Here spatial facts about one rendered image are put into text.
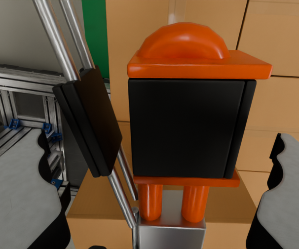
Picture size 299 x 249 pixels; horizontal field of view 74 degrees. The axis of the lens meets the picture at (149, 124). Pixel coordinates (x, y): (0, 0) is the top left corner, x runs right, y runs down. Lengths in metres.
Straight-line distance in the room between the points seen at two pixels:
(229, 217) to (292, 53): 0.53
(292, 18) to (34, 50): 1.24
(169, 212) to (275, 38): 0.63
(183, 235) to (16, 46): 1.39
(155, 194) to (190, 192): 0.03
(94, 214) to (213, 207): 0.25
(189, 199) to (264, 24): 0.61
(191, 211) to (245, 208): 0.31
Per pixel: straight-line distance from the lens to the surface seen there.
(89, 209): 0.48
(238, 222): 0.47
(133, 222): 0.19
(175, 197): 0.22
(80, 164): 1.40
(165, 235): 0.21
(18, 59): 1.48
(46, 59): 1.39
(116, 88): 0.71
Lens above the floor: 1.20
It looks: 61 degrees down
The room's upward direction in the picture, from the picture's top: 175 degrees counter-clockwise
